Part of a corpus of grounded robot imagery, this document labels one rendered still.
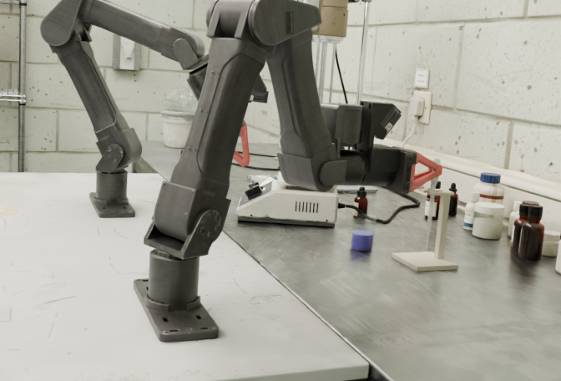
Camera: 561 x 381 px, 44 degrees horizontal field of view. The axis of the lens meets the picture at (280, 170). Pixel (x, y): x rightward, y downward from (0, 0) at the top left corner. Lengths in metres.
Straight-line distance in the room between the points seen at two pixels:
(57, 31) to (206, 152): 0.65
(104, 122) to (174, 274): 0.62
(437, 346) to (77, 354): 0.41
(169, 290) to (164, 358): 0.12
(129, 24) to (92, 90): 0.15
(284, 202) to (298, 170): 0.37
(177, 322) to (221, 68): 0.31
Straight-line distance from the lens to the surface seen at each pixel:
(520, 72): 1.65
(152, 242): 0.89
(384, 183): 1.11
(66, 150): 3.73
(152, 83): 3.75
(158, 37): 1.38
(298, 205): 1.37
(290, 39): 0.93
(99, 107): 1.43
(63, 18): 1.44
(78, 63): 1.44
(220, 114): 0.86
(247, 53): 0.88
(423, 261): 1.20
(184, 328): 0.83
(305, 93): 0.97
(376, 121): 1.09
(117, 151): 1.41
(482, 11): 1.78
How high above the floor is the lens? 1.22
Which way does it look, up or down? 9 degrees down
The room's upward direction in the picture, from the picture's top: 4 degrees clockwise
